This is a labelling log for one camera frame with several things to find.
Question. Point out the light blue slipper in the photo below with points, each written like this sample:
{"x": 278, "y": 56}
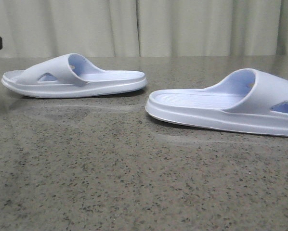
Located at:
{"x": 71, "y": 76}
{"x": 247, "y": 101}

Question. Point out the beige curtain backdrop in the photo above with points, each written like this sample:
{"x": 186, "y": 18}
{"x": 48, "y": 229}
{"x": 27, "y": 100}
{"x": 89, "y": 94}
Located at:
{"x": 146, "y": 28}

